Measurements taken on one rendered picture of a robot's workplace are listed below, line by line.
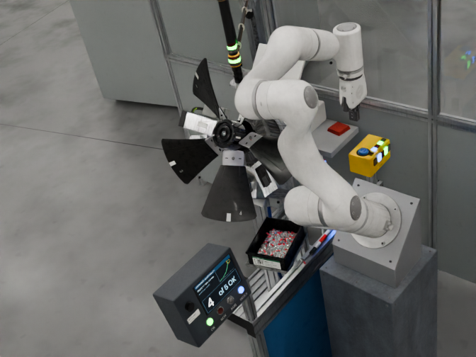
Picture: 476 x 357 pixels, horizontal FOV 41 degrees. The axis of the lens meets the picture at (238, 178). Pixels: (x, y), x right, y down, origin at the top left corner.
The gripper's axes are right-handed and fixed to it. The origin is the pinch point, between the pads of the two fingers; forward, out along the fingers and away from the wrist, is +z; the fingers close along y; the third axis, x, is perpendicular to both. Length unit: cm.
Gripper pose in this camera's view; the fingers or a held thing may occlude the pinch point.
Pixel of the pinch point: (354, 114)
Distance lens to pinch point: 217.6
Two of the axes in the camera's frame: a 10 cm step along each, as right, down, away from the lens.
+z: 1.8, 7.8, 5.9
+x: -7.7, -2.6, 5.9
